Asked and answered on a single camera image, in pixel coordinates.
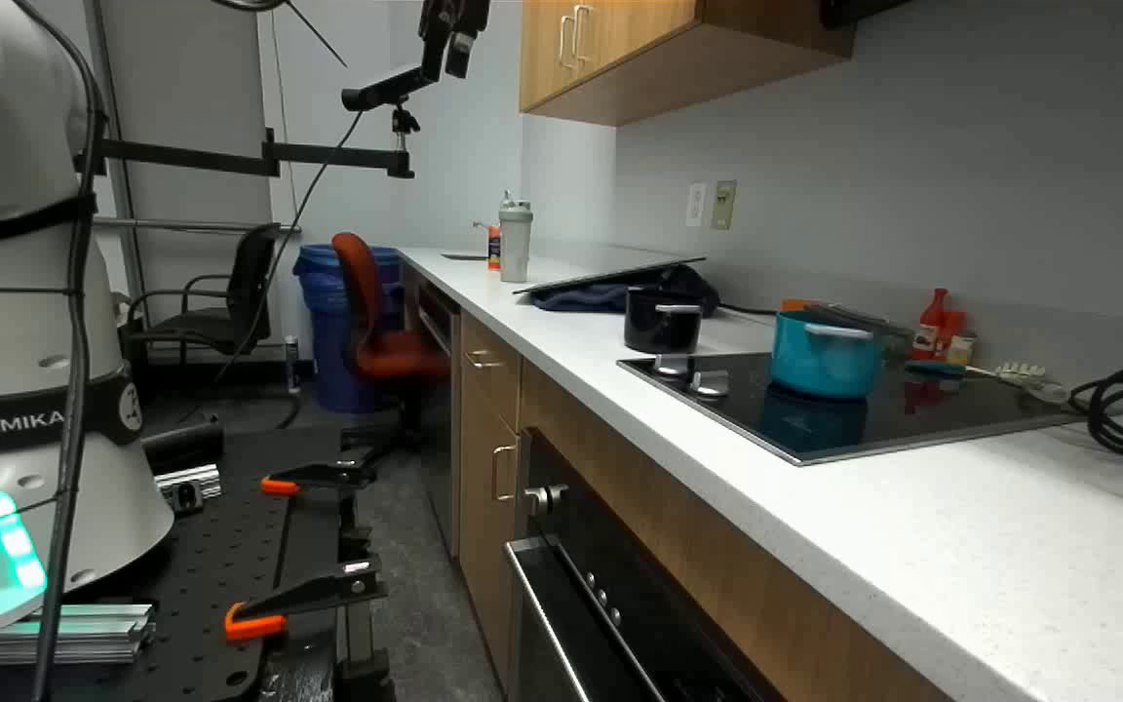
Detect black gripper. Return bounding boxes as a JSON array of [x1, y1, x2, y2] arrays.
[[417, 0, 495, 81]]

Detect blue pot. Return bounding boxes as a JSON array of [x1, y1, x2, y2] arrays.
[[767, 307, 889, 404]]

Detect wooden upper cabinet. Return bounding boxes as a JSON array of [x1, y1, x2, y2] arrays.
[[516, 0, 856, 131]]

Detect wooden cabinet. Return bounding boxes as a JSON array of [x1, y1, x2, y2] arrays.
[[450, 305, 956, 702], [516, 0, 856, 131]]

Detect small can on counter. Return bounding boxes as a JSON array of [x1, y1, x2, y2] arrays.
[[495, 192, 538, 289]]

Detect orange office chair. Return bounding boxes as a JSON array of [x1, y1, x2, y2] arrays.
[[326, 229, 451, 444]]

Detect blue trash bin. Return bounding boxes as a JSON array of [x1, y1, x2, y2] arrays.
[[287, 244, 411, 418]]

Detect black office chair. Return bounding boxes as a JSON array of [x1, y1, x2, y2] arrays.
[[118, 224, 287, 381]]

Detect black mug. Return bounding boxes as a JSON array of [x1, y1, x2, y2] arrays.
[[619, 287, 704, 359]]

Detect wooden lower cabinet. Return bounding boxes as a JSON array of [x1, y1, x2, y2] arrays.
[[450, 305, 956, 702]]

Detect silver oven knob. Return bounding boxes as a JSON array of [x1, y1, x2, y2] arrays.
[[524, 479, 572, 510]]

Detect small black silver device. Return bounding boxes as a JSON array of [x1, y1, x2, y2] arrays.
[[139, 422, 231, 518]]

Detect black perforated robot table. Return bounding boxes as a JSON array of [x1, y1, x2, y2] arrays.
[[0, 422, 399, 702]]

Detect black glass cooktop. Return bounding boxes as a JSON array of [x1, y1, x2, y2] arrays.
[[615, 349, 1083, 469]]

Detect teal toy utensil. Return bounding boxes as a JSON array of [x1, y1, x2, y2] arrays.
[[895, 357, 984, 381]]

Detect black oven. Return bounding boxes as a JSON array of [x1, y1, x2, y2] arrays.
[[504, 424, 786, 702]]

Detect black camera on boom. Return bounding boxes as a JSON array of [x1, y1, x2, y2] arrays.
[[340, 60, 442, 118]]

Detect silver upper cabinet handle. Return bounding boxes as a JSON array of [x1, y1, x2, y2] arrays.
[[552, 0, 591, 71]]

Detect beige wall switch plate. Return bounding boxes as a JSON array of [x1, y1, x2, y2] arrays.
[[708, 177, 739, 236]]

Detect black clamp orange handle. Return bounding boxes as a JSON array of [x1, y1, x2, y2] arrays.
[[257, 444, 381, 524], [221, 558, 390, 652]]

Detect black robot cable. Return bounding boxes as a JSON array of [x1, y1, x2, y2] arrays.
[[12, 0, 114, 702]]

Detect silver oven handle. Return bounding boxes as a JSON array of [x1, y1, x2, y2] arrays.
[[504, 535, 670, 702]]

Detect aluminium rail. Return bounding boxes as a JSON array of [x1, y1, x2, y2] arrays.
[[0, 599, 158, 671]]

